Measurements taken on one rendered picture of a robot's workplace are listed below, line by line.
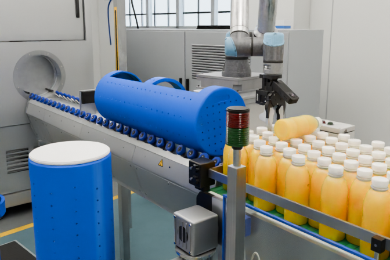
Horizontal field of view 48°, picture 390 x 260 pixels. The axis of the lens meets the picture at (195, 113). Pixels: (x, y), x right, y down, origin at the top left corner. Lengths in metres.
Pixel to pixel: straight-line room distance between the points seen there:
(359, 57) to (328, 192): 3.27
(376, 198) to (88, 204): 0.91
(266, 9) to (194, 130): 0.69
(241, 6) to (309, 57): 1.80
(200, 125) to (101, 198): 0.46
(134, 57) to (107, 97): 2.29
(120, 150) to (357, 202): 1.33
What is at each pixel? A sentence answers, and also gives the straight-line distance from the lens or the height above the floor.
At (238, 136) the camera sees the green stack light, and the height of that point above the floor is 1.19.
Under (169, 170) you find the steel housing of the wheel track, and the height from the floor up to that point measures 0.86.
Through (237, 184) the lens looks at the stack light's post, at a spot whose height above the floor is 1.05.
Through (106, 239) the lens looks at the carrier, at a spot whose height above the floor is 0.72.
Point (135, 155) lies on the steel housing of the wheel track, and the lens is 2.12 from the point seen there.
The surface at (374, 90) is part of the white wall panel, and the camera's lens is 4.39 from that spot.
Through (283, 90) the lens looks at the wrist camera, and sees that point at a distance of 1.62.
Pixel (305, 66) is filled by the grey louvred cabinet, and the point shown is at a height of 1.17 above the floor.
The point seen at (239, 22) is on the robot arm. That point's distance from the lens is 1.78.
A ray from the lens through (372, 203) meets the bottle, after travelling 1.17.
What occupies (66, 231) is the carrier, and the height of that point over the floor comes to 0.80.
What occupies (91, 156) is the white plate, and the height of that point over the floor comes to 1.04.
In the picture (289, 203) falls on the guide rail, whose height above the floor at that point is 0.97.
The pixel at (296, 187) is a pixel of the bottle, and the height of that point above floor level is 1.02.
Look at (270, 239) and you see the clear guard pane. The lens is 1.32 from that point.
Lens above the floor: 1.47
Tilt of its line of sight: 11 degrees down
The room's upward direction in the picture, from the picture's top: straight up
